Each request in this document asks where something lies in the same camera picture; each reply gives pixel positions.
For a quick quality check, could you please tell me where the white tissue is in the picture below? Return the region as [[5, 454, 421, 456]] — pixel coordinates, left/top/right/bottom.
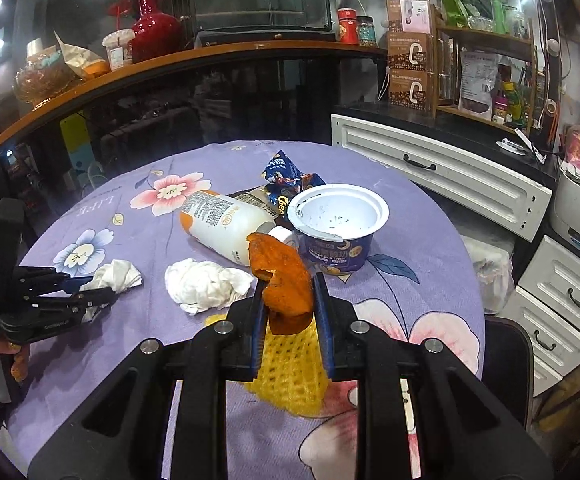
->
[[79, 258, 144, 323], [164, 258, 254, 315]]

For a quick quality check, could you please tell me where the orange peel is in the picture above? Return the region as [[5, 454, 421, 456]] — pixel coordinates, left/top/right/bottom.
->
[[247, 233, 314, 335]]

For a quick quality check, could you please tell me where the blue snack wrapper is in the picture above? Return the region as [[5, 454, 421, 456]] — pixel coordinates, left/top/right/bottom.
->
[[262, 151, 326, 214]]

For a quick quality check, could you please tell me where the black chair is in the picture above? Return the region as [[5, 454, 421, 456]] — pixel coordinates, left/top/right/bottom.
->
[[482, 315, 534, 428]]

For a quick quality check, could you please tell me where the white drawer cabinet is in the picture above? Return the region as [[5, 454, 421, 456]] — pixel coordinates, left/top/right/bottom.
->
[[331, 114, 580, 396]]

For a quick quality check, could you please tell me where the yellow foam fruit net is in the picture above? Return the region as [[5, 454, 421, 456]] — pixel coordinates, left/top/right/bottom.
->
[[240, 322, 330, 418]]

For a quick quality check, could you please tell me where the purple floral tablecloth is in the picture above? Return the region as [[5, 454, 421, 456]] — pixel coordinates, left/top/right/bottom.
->
[[7, 141, 485, 460]]

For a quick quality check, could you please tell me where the wooden counter top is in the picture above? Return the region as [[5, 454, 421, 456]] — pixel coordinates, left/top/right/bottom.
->
[[0, 39, 389, 157]]

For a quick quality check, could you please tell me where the glass fruit bowl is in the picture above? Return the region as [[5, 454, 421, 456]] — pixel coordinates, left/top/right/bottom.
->
[[13, 40, 81, 108]]

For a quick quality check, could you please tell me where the white orange drink bottle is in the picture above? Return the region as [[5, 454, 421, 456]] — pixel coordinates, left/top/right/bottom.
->
[[179, 190, 299, 266]]

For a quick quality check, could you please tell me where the blue yogurt cup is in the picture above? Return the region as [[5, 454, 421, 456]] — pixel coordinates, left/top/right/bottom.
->
[[287, 184, 390, 275]]

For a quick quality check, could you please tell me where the snack bag on counter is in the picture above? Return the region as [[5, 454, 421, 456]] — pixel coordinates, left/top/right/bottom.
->
[[55, 34, 111, 80]]

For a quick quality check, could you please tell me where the plastic drink cup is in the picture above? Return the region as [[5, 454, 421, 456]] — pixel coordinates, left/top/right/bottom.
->
[[102, 28, 135, 70]]

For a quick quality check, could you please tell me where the red ceramic vase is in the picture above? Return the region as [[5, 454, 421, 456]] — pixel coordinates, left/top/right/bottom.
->
[[132, 0, 184, 63]]

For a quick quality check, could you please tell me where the brown coffee box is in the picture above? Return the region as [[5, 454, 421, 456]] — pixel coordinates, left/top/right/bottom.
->
[[388, 32, 431, 72], [389, 68, 430, 112]]

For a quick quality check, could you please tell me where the wooden shelf rack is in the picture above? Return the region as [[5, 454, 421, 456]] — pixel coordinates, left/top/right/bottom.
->
[[431, 12, 538, 133]]

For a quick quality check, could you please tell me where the dark glass display case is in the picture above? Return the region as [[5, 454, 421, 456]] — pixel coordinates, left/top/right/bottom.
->
[[171, 0, 334, 48]]

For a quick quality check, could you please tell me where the glass jar with lid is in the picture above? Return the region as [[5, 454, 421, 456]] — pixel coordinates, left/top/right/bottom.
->
[[356, 15, 377, 48]]

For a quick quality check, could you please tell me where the red tin can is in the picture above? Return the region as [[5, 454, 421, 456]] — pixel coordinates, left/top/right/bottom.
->
[[337, 8, 358, 46]]

